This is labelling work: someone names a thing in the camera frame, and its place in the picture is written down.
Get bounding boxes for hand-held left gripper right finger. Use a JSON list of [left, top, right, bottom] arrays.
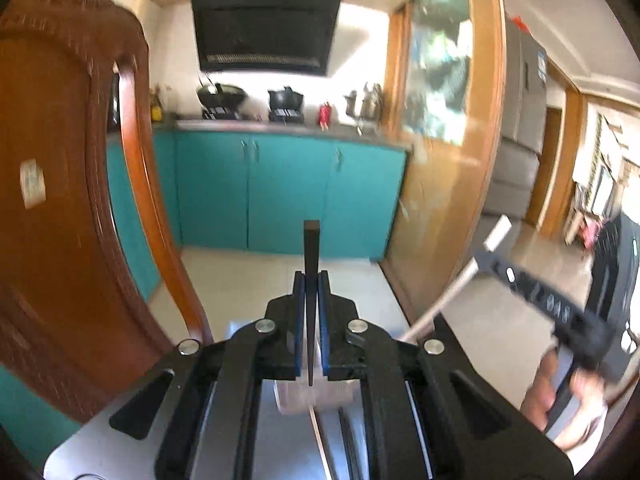
[[319, 270, 574, 480]]

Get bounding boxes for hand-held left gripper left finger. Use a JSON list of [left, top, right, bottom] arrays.
[[44, 271, 307, 480]]

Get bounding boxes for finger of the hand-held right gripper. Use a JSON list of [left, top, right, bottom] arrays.
[[472, 249, 607, 361]]

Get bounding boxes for white plastic utensil basket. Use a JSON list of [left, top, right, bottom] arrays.
[[227, 317, 361, 417]]

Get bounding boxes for light wooden chopstick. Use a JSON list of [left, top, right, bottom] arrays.
[[400, 214, 512, 343], [310, 407, 335, 480]]

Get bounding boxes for person's right hand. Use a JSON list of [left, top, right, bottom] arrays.
[[520, 347, 613, 456]]

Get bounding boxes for wooden chair with pink cloth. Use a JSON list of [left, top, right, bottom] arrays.
[[565, 180, 607, 251]]

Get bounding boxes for brown wooden door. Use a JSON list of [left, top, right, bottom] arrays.
[[527, 105, 564, 234]]

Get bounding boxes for teal lower cabinets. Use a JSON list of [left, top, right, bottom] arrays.
[[106, 127, 409, 301]]

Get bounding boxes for wood framed glass sliding door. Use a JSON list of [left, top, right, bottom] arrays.
[[379, 0, 507, 323]]

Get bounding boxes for grey refrigerator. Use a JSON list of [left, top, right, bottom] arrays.
[[484, 14, 549, 221]]

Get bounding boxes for gas stove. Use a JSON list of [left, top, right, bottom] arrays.
[[200, 107, 307, 123]]

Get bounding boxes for black cooking pot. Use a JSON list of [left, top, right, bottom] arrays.
[[267, 86, 306, 122]]

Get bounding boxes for stainless steel pot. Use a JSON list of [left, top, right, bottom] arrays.
[[344, 82, 384, 121]]

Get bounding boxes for black wok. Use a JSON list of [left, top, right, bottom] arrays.
[[196, 77, 247, 118]]

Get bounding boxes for carved wooden chair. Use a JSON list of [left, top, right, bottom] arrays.
[[0, 0, 214, 423]]

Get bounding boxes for black range hood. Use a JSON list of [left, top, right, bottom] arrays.
[[191, 0, 344, 77]]

